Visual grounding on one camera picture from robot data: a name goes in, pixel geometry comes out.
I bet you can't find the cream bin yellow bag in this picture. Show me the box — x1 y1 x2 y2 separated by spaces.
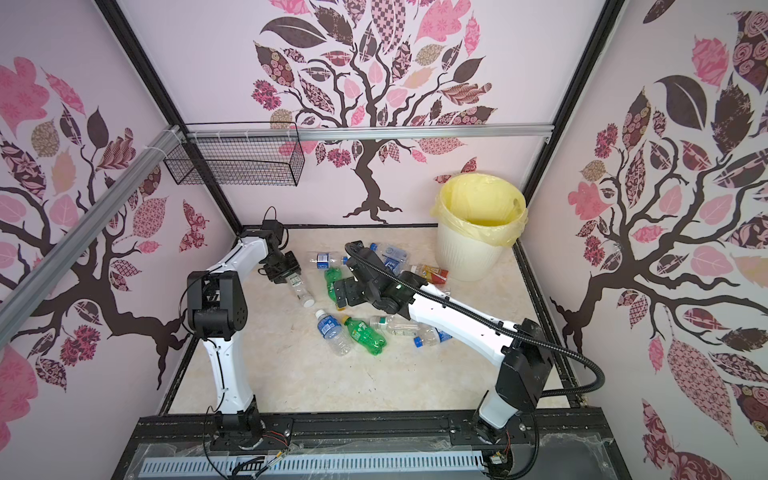
431 173 528 282

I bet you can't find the white vent strip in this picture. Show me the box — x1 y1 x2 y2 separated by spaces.
134 451 485 479

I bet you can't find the green soda bottle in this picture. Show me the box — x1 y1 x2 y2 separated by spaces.
342 317 387 356
324 267 343 311

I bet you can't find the red yellow label bottle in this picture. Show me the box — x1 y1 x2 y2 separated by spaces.
411 264 449 285

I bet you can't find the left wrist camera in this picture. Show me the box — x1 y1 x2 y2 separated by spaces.
260 205 286 242

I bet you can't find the aluminium rail back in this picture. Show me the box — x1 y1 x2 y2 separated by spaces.
186 123 554 141

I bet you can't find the small bottle blue cap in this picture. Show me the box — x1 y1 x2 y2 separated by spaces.
413 324 452 348

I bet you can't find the clear bottle pale blue label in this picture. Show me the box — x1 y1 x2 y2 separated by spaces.
369 242 409 276

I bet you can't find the black base frame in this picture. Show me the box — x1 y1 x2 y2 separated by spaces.
114 407 630 479

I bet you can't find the aluminium rail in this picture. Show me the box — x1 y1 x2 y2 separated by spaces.
1 125 183 345
186 123 554 141

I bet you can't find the black corrugated cable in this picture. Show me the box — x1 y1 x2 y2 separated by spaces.
344 241 607 480

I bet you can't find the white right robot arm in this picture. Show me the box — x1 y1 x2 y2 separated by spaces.
334 241 554 444

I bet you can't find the aluminium rail left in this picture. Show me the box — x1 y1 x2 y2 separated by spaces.
1 125 183 345

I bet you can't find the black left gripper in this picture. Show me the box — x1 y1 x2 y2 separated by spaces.
261 249 299 284

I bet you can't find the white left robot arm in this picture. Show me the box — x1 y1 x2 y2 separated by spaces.
185 230 300 439

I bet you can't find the clear bottle green cap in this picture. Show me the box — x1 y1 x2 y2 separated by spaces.
369 315 419 338

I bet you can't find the frosted clear bottle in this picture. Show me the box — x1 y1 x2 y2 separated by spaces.
286 273 315 308

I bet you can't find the black wire basket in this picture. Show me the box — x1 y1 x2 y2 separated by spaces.
164 120 305 187

